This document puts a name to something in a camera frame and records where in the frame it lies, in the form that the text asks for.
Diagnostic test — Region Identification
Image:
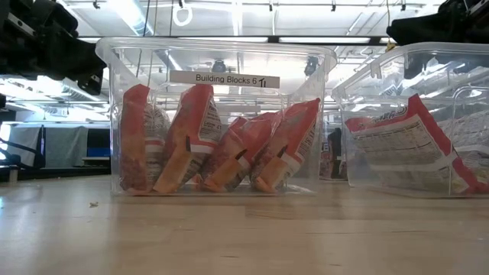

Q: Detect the long ceiling light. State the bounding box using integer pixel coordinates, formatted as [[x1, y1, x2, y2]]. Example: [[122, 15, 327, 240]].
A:
[[108, 0, 154, 36]]

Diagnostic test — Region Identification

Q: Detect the labelled clear plastic bin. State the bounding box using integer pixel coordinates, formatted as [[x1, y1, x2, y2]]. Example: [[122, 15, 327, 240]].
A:
[[95, 36, 338, 198]]

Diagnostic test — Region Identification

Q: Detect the white hanging ring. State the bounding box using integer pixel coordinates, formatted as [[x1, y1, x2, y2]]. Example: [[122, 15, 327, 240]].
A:
[[171, 3, 194, 28]]

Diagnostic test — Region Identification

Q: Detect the blue panel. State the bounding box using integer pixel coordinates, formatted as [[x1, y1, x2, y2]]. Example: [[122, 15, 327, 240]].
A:
[[86, 128, 112, 158]]

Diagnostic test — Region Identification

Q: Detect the black overhead crossbeam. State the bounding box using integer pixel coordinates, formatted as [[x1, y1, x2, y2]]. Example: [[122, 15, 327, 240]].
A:
[[76, 35, 398, 44]]

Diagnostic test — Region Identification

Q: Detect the orange Maruchan ramen packet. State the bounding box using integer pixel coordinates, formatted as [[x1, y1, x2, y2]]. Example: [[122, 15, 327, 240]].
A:
[[196, 112, 283, 193], [152, 83, 223, 195], [119, 83, 172, 193], [250, 97, 322, 194]]

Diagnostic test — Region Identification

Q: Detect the grey cloth partition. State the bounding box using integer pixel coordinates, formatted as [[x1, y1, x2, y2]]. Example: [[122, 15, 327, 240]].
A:
[[7, 125, 89, 169]]

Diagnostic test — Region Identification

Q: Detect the red yellow Maruchan ramen packet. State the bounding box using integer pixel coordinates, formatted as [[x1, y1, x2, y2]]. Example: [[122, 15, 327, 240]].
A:
[[437, 109, 489, 173], [345, 93, 489, 196]]

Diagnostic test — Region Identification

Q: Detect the black aluminium rig frame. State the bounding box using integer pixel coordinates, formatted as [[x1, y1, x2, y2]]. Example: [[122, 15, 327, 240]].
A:
[[0, 166, 112, 183]]

